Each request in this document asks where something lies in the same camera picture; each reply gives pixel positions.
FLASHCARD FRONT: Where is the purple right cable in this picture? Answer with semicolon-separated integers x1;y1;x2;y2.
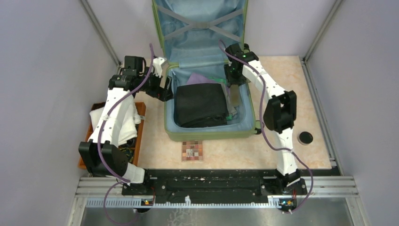
218;39;314;215

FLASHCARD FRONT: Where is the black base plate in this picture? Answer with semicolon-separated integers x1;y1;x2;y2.
122;169;308;204

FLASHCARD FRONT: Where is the purple cable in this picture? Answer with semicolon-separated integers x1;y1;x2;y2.
218;39;314;215
103;43;156;226

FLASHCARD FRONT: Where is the purple t-shirt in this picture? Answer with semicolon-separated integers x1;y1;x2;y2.
186;73;230;102

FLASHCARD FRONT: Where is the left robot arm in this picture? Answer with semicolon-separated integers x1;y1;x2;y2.
78;56;167;195

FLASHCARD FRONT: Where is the black round jar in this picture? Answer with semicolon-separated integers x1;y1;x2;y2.
297;131;314;145

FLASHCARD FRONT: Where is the gold cap bottle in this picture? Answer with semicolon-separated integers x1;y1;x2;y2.
230;85;240;107

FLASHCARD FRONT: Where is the patterned item in tray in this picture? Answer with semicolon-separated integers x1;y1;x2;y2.
119;145;135;163

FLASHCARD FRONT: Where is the black garment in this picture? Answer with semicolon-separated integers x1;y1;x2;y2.
174;83;229;128

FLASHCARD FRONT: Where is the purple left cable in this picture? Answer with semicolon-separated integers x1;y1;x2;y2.
103;43;156;226

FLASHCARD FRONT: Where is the grey garment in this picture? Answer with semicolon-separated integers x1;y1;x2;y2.
222;84;238;117

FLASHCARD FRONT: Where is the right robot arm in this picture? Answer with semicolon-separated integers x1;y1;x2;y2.
218;40;301;194

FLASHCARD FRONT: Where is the green white tie-dye garment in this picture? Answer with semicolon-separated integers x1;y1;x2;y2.
210;77;233;121

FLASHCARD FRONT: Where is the green suitcase blue lining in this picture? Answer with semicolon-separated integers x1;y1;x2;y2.
152;0;257;141

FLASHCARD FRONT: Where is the eyeshadow palette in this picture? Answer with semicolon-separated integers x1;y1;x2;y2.
181;141;203;161

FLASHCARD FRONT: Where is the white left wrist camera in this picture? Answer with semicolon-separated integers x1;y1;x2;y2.
152;57;167;78

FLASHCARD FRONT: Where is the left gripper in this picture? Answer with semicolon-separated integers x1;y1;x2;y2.
137;67;174;102

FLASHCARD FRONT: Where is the white fluffy towel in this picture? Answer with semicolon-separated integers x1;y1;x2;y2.
89;102;141;145

